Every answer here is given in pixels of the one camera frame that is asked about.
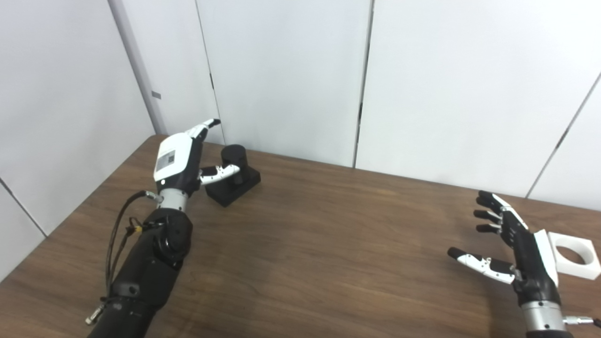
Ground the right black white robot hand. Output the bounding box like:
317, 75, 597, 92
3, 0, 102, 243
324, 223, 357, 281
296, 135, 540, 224
447, 190, 569, 334

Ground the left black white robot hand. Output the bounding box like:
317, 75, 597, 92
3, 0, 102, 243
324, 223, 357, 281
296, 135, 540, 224
154, 118, 241, 213

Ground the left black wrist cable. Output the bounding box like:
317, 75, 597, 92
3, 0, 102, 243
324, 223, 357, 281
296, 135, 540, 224
85, 190, 162, 325

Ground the white square piece with hole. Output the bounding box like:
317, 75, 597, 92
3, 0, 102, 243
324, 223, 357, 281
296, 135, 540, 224
547, 231, 601, 281

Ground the black peg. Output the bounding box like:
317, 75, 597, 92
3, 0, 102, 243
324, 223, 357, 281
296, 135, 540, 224
206, 145, 262, 207

